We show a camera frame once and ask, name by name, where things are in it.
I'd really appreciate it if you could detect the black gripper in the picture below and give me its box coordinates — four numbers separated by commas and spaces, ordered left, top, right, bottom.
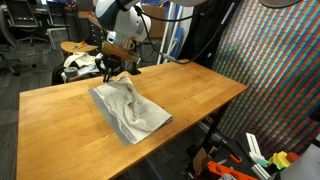
95, 54, 122, 83

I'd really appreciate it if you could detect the white cloth towel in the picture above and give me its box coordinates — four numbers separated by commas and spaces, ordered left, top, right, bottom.
89, 76, 172, 146

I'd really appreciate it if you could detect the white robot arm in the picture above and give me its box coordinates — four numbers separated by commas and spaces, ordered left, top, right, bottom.
95, 0, 151, 82

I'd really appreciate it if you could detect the crumpled white cloth pile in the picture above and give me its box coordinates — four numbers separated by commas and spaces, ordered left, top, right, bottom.
63, 52, 99, 75

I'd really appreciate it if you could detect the black vertical pole stand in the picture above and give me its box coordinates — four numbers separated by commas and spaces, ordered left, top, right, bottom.
128, 62, 140, 75

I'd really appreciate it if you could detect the small round wooden table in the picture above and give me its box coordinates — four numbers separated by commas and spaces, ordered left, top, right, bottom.
60, 41, 97, 53

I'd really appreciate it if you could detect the cardboard box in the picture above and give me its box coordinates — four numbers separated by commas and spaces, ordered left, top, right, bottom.
142, 5, 166, 39

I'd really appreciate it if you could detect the black office chair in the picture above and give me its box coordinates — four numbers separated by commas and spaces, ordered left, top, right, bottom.
4, 0, 48, 46

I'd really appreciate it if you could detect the yellow green toy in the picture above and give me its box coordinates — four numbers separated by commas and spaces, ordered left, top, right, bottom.
269, 151, 291, 170

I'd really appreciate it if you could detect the grey duct tape roll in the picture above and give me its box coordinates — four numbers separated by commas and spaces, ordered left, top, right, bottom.
64, 67, 78, 78

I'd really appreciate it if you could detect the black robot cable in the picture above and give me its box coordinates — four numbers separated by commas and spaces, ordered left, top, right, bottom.
134, 0, 241, 66

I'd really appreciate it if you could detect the black table leg frame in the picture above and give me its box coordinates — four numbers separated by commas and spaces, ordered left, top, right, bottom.
201, 105, 228, 148

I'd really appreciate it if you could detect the white plastic bracket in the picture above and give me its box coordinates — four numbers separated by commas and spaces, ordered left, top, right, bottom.
246, 133, 268, 166

